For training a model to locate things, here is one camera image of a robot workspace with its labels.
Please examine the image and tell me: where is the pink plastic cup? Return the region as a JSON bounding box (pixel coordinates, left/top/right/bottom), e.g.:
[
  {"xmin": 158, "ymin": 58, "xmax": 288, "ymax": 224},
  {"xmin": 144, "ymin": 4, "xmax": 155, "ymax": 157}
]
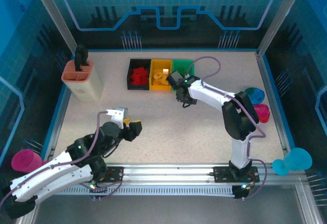
[{"xmin": 11, "ymin": 149, "xmax": 49, "ymax": 175}]

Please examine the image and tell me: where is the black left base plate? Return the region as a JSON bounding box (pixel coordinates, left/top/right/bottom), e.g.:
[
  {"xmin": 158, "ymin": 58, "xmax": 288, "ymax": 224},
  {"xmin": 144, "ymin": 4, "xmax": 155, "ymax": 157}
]
[{"xmin": 106, "ymin": 166, "xmax": 125, "ymax": 184}]

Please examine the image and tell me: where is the aluminium frame post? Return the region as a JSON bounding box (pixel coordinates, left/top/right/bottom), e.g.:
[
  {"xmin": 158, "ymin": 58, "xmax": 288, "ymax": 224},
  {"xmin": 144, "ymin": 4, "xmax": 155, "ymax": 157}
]
[
  {"xmin": 28, "ymin": 0, "xmax": 78, "ymax": 54},
  {"xmin": 257, "ymin": 0, "xmax": 307, "ymax": 58}
]

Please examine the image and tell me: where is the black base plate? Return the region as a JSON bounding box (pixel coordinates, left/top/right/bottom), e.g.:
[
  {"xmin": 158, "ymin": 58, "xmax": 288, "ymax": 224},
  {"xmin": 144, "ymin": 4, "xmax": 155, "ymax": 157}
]
[
  {"xmin": 213, "ymin": 166, "xmax": 261, "ymax": 184},
  {"xmin": 106, "ymin": 166, "xmax": 125, "ymax": 184}
]

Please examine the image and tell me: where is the light blue plastic vase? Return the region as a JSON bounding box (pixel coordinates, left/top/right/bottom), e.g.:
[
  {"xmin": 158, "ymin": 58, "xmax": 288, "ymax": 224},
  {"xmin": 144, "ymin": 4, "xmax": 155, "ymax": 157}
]
[{"xmin": 272, "ymin": 147, "xmax": 313, "ymax": 176}]

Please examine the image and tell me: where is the black utensil handle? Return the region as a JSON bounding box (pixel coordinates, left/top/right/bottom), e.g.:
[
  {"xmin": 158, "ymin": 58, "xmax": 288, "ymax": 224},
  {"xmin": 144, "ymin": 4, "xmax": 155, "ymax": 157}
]
[{"xmin": 74, "ymin": 43, "xmax": 89, "ymax": 72}]

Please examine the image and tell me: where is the yellow plastic bin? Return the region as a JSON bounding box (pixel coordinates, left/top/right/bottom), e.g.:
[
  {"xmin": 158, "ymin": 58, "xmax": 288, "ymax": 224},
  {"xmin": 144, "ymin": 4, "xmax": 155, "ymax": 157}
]
[{"xmin": 149, "ymin": 59, "xmax": 174, "ymax": 91}]

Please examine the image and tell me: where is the white slotted cable duct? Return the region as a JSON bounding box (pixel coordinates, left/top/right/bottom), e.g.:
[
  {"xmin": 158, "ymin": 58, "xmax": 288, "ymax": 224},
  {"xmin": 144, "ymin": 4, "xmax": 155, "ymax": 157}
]
[{"xmin": 60, "ymin": 185, "xmax": 237, "ymax": 197}]

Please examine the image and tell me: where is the cream utensil holder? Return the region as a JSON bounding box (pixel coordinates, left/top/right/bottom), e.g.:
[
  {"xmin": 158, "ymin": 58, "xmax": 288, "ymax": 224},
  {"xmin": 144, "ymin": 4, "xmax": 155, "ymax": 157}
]
[{"xmin": 61, "ymin": 60, "xmax": 103, "ymax": 102}]

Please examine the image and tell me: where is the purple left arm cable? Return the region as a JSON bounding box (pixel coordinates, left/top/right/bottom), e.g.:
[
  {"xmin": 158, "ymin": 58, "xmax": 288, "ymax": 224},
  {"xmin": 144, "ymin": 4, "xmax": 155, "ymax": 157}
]
[{"xmin": 0, "ymin": 110, "xmax": 109, "ymax": 207}]

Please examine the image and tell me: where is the black plastic bin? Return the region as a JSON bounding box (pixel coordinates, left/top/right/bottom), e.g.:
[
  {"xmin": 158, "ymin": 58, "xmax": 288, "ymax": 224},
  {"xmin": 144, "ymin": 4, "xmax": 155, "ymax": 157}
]
[{"xmin": 127, "ymin": 58, "xmax": 152, "ymax": 91}]

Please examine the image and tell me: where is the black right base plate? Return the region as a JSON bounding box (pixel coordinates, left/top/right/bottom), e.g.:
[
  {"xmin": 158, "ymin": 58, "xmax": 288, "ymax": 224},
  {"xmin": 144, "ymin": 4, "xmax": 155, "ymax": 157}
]
[{"xmin": 213, "ymin": 166, "xmax": 261, "ymax": 184}]

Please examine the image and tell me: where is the aluminium mounting rail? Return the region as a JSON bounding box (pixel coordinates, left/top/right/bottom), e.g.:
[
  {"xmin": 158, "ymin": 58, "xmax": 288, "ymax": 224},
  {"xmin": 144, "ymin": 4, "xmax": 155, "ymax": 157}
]
[{"xmin": 55, "ymin": 161, "xmax": 307, "ymax": 187}]

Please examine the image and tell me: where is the green plastic bin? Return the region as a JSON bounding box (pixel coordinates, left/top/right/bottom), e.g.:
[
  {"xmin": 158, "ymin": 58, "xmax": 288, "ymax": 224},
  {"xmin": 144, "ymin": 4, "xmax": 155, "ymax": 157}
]
[{"xmin": 171, "ymin": 59, "xmax": 195, "ymax": 78}]

